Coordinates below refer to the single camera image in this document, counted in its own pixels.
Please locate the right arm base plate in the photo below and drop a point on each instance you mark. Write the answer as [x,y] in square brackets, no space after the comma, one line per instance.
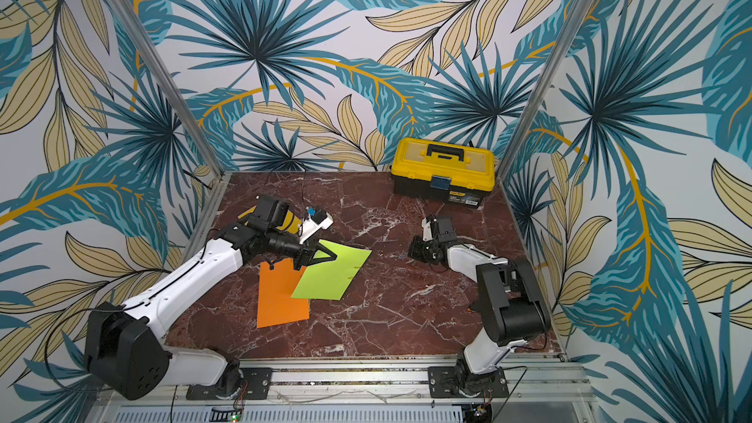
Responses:
[467,383]

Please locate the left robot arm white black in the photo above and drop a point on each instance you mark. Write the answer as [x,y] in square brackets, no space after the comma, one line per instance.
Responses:
[125,346]

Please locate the green paper sheet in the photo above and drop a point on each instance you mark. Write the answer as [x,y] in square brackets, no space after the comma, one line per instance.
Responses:
[331,281]

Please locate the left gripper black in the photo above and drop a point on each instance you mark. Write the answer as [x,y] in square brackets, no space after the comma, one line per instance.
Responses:
[307,253]

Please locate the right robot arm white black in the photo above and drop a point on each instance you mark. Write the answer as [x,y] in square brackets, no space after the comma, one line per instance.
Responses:
[510,300]

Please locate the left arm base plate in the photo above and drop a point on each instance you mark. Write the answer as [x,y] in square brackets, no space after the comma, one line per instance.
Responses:
[247,383]

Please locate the yellow black toolbox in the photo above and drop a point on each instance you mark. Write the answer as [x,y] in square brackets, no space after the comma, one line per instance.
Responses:
[443,172]

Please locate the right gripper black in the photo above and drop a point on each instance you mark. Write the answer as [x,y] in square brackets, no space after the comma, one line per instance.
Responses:
[431,247]

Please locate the yellow paper sheet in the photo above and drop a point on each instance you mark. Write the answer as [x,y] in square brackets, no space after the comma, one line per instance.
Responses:
[283,222]

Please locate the orange paper sheet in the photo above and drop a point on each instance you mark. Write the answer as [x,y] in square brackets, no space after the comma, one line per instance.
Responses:
[276,306]

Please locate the aluminium front rail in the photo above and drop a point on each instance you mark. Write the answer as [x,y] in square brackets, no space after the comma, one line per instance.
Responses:
[523,378]

